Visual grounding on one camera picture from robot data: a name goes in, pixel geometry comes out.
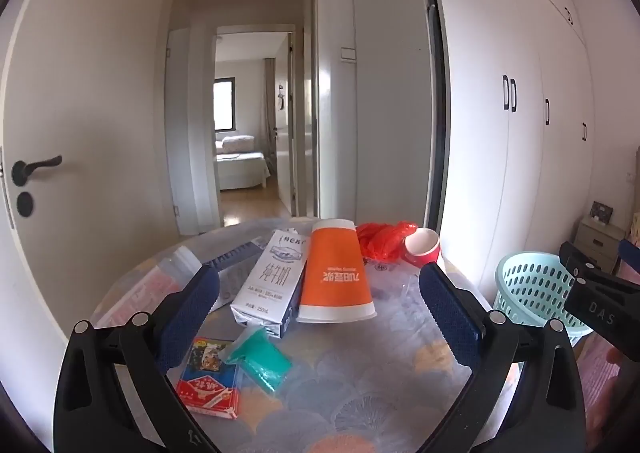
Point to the white door frame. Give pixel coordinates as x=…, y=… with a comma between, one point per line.
x=312, y=83

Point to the teal plastic laundry basket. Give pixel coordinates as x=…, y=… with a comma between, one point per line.
x=525, y=293

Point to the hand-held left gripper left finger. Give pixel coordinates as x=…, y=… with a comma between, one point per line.
x=190, y=313

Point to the white milk carton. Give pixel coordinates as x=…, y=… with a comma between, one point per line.
x=267, y=283

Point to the beige nightstand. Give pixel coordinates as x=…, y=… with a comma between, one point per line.
x=597, y=240

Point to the person's right hand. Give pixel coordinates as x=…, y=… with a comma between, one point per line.
x=614, y=357

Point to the white light switch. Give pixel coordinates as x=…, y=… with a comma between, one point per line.
x=348, y=53

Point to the white hallway cabinet door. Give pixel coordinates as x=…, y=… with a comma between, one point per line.
x=177, y=133

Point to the white room door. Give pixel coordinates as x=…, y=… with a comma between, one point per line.
x=90, y=108

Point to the red paper cup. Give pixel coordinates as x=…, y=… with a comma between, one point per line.
x=422, y=250

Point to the black round door lock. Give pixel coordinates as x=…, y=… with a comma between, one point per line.
x=25, y=204

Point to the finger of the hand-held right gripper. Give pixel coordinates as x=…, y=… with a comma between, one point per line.
x=631, y=258
x=575, y=258

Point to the teal packet clear wrapper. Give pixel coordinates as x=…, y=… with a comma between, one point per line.
x=257, y=358

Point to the orange paper cup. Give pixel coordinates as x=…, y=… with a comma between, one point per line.
x=332, y=278

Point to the dark framed window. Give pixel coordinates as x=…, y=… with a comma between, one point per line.
x=224, y=105

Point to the white bedroom door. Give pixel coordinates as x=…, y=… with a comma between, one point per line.
x=283, y=158

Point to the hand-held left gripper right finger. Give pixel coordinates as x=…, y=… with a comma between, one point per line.
x=450, y=318

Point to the white pillow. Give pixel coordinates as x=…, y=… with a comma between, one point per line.
x=239, y=143

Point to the pink packet clear wrapper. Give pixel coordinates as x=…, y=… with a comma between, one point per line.
x=145, y=290

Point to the dark picture frame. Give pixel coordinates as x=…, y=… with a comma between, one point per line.
x=601, y=212

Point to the beige curtain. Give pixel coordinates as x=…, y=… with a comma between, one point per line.
x=269, y=103

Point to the black sliding door frame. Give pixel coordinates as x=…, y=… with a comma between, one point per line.
x=437, y=108

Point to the red card box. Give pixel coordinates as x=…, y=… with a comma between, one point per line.
x=210, y=383

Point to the white wardrobe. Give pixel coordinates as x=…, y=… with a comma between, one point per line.
x=525, y=183

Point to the small wall hanging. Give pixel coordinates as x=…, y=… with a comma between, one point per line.
x=281, y=95

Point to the red plastic bag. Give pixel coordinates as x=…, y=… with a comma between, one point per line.
x=382, y=240

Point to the white bed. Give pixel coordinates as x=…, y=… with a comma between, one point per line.
x=242, y=170

